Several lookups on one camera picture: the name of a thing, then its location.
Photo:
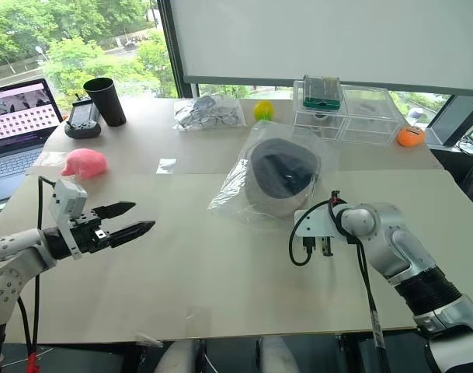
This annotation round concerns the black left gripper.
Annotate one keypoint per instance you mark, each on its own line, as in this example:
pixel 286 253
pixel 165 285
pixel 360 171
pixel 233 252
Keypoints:
pixel 87 233

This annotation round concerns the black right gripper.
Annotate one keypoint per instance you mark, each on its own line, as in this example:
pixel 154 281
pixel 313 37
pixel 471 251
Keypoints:
pixel 326 246

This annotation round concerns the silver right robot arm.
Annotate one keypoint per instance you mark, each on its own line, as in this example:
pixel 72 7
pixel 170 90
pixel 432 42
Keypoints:
pixel 407 248

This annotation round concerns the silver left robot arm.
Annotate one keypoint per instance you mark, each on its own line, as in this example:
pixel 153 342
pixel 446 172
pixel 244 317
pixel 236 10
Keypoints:
pixel 11 264

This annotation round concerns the small clear plastic bag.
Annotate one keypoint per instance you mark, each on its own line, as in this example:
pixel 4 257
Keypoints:
pixel 167 165

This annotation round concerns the dark grey cap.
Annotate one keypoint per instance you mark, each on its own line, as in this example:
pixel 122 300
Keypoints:
pixel 282 171

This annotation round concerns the grey cap in plastic bag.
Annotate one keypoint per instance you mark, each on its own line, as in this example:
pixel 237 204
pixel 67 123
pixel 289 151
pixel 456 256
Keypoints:
pixel 236 186

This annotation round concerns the clear bag of glasses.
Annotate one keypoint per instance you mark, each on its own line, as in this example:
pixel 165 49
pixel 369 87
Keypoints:
pixel 209 112

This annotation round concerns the pink toy pig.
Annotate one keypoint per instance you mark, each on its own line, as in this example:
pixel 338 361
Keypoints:
pixel 86 163

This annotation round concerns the black handheld controller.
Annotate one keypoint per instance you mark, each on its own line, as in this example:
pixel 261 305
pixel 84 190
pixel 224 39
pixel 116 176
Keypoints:
pixel 82 118

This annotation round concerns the white rounded robot leg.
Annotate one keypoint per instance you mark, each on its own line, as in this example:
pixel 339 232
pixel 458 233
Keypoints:
pixel 277 355
pixel 179 357

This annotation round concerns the black plastic cup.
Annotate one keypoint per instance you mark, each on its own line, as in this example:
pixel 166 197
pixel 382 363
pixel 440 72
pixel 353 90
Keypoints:
pixel 106 103

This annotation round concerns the clear plastic scrap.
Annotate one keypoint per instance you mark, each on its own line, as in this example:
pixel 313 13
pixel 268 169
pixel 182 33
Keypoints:
pixel 148 340

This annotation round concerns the clear acrylic drawer organiser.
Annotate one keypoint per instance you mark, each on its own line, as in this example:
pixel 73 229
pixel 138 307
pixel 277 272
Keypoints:
pixel 360 116

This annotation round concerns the orange ball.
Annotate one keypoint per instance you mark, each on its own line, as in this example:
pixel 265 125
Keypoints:
pixel 411 136

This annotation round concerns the open silver laptop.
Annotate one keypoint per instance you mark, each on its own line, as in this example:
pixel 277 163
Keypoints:
pixel 14 128

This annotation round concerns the yellow green ball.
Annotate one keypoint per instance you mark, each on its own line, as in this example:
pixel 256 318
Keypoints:
pixel 263 110

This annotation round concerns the green box with clear lid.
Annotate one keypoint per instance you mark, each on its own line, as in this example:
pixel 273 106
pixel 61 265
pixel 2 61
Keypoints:
pixel 321 93

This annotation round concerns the white roller blind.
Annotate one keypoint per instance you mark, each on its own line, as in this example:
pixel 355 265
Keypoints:
pixel 329 39

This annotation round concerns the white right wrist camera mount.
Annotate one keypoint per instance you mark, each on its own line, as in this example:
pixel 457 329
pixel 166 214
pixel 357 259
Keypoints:
pixel 311 221

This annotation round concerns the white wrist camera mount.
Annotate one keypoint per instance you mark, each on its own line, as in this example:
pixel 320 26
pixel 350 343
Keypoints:
pixel 311 221
pixel 67 198

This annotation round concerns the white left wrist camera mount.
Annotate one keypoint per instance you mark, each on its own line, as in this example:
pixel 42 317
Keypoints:
pixel 67 198

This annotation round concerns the black window frame post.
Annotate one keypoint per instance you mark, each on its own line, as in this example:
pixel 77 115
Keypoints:
pixel 174 46

